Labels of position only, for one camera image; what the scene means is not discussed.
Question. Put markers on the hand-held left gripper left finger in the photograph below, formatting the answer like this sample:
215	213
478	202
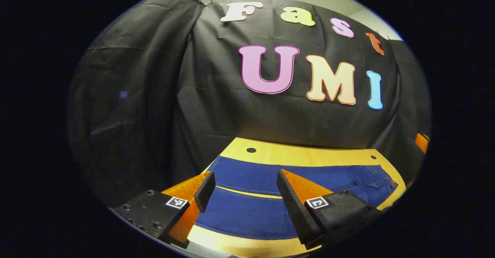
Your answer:
205	190

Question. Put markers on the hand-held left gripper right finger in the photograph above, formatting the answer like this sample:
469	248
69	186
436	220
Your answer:
296	211

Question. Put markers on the blue denim jeans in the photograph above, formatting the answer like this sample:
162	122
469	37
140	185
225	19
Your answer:
247	215

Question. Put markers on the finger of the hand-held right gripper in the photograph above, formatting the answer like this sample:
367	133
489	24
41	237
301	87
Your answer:
421	142

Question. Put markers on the black backdrop cloth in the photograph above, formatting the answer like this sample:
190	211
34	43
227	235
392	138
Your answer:
154	95

